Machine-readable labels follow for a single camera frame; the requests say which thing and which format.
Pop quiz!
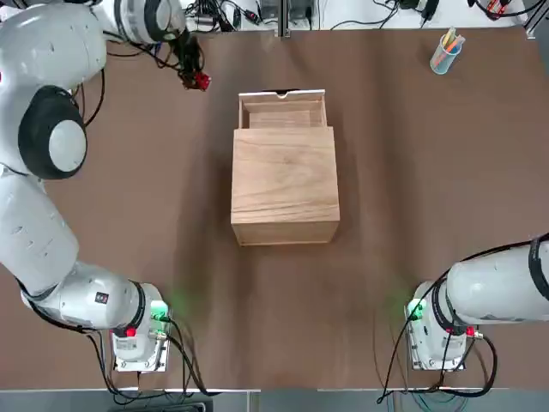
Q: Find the aluminium frame post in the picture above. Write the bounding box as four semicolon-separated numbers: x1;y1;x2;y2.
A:
277;0;290;39

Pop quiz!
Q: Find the clear plastic cup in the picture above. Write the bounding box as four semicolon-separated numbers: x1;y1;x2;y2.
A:
429;26;467;76

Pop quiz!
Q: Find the white-fronted wooden drawer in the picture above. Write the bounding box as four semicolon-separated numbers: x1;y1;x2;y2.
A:
237;88;327;130

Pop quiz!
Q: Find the wooden cabinet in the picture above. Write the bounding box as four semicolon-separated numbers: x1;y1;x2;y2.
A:
230;125;342;247

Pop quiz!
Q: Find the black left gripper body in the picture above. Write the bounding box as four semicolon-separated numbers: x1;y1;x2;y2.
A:
169;30;203;70

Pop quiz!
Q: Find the red toy car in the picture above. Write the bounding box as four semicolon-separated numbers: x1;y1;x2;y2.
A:
188;72;213;92

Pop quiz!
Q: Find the black left base cable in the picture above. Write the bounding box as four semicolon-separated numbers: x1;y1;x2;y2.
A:
164;314;225;397

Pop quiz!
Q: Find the red black hand tool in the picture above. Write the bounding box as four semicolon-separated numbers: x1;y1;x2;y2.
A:
486;0;512;19

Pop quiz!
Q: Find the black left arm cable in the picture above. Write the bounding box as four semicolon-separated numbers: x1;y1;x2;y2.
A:
69;27;205;130

